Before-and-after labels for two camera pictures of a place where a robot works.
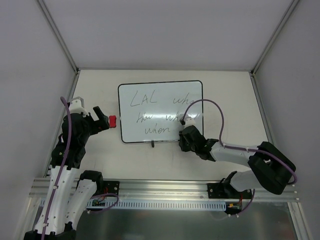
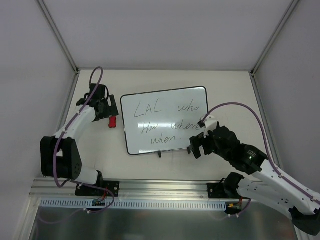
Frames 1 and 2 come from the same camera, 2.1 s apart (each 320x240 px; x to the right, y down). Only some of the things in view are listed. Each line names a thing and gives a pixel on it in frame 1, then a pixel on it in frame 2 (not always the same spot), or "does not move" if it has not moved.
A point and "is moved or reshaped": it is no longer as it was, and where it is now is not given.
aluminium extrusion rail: (160, 190) does not move
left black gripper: (94, 121) -> (111, 108)
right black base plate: (227, 191) does not move
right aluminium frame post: (260, 60) does not move
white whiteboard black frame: (151, 111) is moved or reshaped
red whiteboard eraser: (112, 121) does not move
